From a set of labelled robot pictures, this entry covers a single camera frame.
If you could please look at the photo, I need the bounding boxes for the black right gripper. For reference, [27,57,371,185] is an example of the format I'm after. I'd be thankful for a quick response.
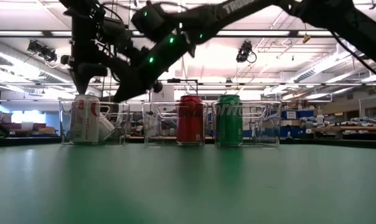
[113,30,195,103]

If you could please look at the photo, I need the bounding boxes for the red Coca-Cola can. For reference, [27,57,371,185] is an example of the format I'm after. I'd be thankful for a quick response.
[176,95,205,146]

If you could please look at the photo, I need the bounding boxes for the black ceiling camera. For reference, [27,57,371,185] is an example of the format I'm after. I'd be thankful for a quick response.
[26,39,59,63]
[236,40,257,64]

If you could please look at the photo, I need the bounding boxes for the green table mat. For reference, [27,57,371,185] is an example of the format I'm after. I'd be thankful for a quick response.
[0,144,376,224]

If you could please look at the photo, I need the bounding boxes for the green Sprite can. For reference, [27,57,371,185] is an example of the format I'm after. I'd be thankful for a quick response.
[215,94,243,146]

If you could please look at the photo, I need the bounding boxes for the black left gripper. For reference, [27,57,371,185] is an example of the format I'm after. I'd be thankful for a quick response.
[70,16,110,95]

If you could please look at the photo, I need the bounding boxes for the silver Diet Coke can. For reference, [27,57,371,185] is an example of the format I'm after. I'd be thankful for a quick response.
[70,94,101,144]
[97,114,116,142]

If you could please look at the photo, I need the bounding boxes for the blue storage bin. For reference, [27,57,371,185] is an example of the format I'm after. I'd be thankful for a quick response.
[281,110,315,120]

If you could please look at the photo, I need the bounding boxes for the wooden workbench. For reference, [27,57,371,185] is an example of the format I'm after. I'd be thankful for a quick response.
[312,125,376,133]

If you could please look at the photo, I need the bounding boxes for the clear plastic bin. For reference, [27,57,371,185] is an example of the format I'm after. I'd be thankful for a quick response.
[142,101,209,147]
[59,99,130,146]
[212,100,283,148]

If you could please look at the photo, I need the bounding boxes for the black aluminium table frame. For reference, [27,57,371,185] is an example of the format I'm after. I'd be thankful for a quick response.
[0,136,376,150]

